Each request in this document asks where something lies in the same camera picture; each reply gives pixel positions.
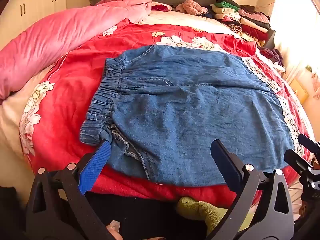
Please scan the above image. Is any cream wardrobe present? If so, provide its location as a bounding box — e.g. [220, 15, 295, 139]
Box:
[0, 0, 67, 45]

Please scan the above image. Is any blue denim pants lace trim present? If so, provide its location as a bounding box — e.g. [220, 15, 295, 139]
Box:
[79, 44, 304, 187]

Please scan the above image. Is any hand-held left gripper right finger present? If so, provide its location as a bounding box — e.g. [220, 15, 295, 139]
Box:
[211, 139, 294, 240]

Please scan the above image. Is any white curtain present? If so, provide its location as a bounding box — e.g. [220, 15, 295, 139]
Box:
[270, 0, 320, 80]

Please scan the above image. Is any purple garment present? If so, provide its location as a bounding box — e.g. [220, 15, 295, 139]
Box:
[260, 48, 284, 67]

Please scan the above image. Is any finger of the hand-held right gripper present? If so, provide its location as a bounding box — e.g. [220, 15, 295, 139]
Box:
[284, 149, 320, 200]
[297, 133, 320, 156]

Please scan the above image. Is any printed hanging cloth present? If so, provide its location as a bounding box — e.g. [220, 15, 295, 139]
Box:
[306, 65, 320, 93]

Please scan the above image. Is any dark red cloth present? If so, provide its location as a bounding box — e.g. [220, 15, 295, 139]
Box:
[150, 2, 173, 12]

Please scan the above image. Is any green plush cloth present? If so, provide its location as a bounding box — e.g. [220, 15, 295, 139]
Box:
[175, 196, 253, 235]

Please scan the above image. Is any red floral blanket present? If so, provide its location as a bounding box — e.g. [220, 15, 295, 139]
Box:
[19, 17, 315, 208]

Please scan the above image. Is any pink duvet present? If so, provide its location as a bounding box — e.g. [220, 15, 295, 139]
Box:
[0, 0, 153, 100]

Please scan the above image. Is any yellow box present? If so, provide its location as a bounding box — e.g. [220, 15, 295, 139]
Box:
[291, 79, 309, 103]

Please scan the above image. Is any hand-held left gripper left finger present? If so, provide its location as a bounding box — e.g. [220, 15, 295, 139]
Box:
[25, 139, 118, 240]

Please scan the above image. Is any pink fluffy garment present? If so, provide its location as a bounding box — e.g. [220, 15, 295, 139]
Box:
[176, 0, 208, 15]

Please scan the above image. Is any stack of folded clothes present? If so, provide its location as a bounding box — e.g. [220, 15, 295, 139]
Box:
[210, 0, 275, 42]

